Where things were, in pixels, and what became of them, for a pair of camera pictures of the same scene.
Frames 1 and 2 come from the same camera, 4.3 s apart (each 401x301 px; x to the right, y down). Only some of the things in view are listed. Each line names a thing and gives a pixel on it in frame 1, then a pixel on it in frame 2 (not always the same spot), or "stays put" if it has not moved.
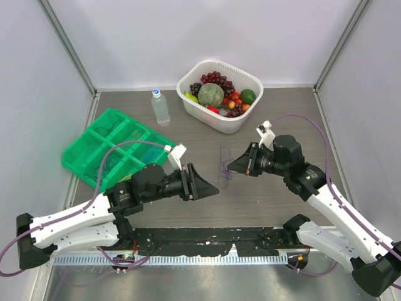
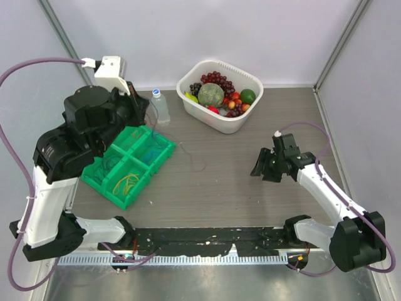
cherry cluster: (231, 105) stays put
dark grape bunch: (195, 89) stays put
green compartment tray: (83, 156) stays put
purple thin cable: (225, 157) -> (172, 135)
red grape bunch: (215, 77) stays put
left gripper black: (198, 187) -> (140, 103)
